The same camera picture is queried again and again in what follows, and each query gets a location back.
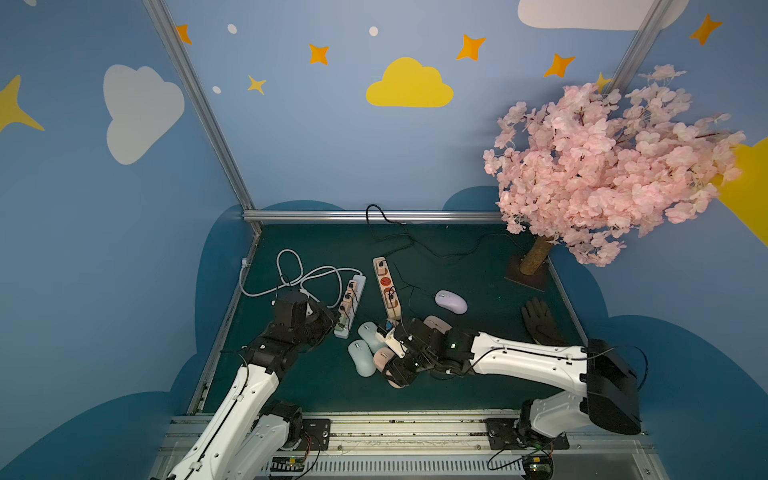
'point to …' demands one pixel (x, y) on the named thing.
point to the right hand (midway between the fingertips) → (392, 362)
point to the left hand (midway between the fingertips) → (343, 308)
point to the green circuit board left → (287, 464)
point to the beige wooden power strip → (388, 292)
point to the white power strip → (348, 306)
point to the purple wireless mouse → (452, 301)
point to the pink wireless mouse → (381, 357)
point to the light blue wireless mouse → (363, 357)
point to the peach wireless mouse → (438, 324)
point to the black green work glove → (541, 324)
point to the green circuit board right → (537, 467)
